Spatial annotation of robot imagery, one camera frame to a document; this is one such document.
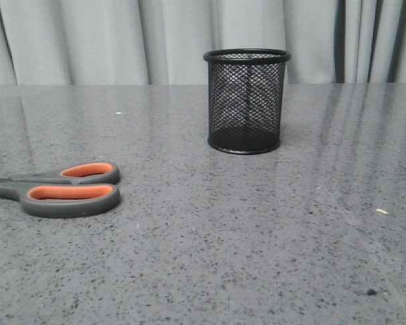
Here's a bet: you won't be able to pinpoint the grey orange handled scissors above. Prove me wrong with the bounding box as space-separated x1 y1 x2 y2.
0 162 120 219

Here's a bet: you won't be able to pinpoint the grey pleated curtain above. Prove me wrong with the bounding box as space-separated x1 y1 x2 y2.
0 1 406 85

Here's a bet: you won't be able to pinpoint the black wire mesh cup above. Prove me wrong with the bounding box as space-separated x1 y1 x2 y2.
203 48 291 154

